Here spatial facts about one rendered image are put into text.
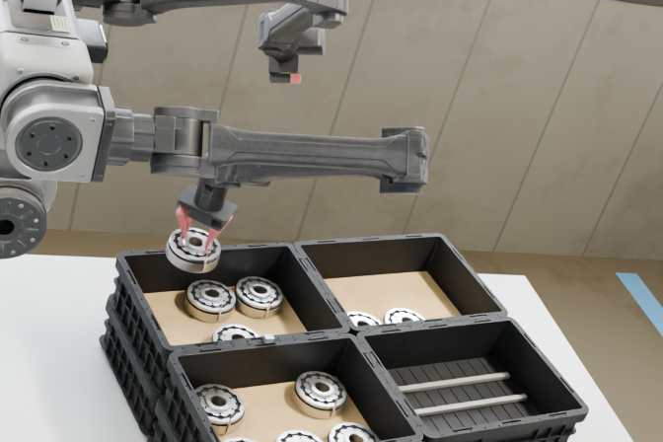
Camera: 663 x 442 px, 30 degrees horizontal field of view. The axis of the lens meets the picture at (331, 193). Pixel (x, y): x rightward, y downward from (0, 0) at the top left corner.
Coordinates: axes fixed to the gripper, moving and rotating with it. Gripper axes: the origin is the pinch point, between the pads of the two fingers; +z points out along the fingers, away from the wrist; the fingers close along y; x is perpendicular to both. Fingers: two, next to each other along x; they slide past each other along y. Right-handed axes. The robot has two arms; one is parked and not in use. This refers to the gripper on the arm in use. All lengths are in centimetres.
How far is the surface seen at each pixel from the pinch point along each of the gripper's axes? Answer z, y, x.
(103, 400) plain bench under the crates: 32.8, 4.4, 16.6
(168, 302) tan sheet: 20.4, 2.8, -3.6
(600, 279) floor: 106, -99, -225
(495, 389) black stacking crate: 18, -65, -22
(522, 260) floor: 107, -69, -215
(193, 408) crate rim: 9.1, -16.5, 32.1
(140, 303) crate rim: 10.1, 3.8, 12.1
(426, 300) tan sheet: 20, -44, -42
